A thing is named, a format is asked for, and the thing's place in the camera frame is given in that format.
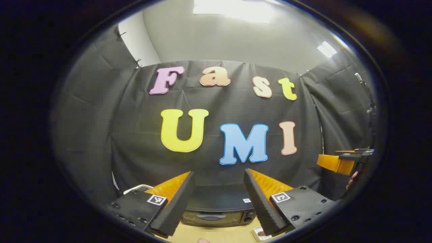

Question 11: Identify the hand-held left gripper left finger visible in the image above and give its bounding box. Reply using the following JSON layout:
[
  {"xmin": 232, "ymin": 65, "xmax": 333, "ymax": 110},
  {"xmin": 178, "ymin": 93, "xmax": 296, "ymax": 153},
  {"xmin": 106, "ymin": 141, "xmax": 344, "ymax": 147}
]
[{"xmin": 107, "ymin": 171, "xmax": 196, "ymax": 237}]

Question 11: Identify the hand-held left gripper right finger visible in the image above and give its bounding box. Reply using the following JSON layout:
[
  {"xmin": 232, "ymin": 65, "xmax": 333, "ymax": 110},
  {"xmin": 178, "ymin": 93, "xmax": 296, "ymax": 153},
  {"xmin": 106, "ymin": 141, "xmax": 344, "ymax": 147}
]
[{"xmin": 244, "ymin": 168, "xmax": 339, "ymax": 237}]

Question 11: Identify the black electric oven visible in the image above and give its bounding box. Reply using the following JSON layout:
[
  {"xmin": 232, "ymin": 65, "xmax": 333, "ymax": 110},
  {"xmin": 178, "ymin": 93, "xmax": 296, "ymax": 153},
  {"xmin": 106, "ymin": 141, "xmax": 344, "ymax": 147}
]
[{"xmin": 181, "ymin": 185, "xmax": 257, "ymax": 227}]

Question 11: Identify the white plastic tray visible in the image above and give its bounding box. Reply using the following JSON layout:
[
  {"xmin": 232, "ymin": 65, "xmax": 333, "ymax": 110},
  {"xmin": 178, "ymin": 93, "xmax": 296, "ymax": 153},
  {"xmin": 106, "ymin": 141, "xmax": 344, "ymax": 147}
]
[{"xmin": 251, "ymin": 226, "xmax": 274, "ymax": 242}]

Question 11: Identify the white toaster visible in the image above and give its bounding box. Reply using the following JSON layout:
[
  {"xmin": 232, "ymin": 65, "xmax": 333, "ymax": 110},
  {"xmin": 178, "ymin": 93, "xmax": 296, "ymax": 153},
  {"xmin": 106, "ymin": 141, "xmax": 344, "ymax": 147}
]
[{"xmin": 123, "ymin": 184, "xmax": 153, "ymax": 195}]

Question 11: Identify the black backdrop cloth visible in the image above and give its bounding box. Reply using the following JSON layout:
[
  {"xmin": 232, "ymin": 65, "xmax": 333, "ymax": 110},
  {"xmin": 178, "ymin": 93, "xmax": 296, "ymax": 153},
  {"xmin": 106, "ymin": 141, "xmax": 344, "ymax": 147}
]
[{"xmin": 51, "ymin": 24, "xmax": 376, "ymax": 210}]

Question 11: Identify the ceiling light panel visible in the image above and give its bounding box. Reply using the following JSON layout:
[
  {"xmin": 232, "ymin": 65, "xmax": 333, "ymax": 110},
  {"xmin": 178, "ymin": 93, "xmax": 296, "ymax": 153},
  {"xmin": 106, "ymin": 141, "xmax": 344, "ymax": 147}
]
[{"xmin": 317, "ymin": 41, "xmax": 338, "ymax": 58}]

